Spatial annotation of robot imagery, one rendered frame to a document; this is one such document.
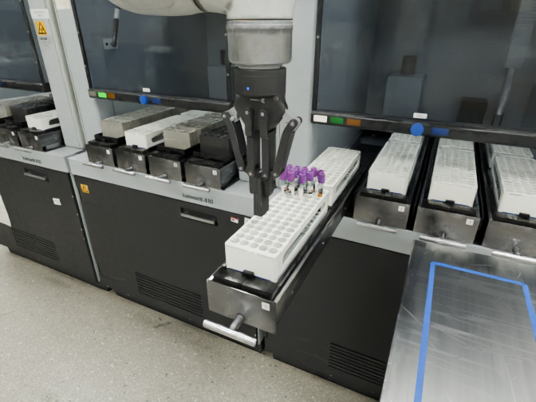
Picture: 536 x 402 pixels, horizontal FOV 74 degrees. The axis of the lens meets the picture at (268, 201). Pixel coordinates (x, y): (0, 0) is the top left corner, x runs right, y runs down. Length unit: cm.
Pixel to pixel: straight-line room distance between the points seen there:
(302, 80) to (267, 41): 53
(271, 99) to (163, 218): 90
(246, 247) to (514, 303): 43
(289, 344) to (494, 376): 91
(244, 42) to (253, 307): 41
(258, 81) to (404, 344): 41
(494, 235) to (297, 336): 71
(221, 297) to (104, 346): 114
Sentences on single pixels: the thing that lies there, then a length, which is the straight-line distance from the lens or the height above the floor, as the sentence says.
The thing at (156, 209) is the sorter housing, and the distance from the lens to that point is 136.
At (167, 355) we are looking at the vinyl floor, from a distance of 163.
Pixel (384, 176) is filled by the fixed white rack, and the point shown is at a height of 86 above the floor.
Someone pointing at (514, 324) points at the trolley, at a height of 82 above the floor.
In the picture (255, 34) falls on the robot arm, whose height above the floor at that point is 119.
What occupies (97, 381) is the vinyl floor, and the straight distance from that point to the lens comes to 164.
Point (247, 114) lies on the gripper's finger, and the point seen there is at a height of 109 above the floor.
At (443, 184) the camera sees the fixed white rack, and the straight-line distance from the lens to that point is 96.
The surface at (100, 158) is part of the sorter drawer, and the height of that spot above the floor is 76.
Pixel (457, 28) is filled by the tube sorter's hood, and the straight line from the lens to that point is 93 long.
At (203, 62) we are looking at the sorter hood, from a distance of 115.
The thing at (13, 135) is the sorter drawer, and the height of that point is 79.
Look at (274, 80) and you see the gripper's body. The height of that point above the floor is 114.
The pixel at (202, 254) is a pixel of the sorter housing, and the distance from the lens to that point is 132.
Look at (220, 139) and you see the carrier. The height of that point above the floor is 87.
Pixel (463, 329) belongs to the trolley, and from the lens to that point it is 60.
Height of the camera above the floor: 121
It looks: 26 degrees down
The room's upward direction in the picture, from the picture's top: straight up
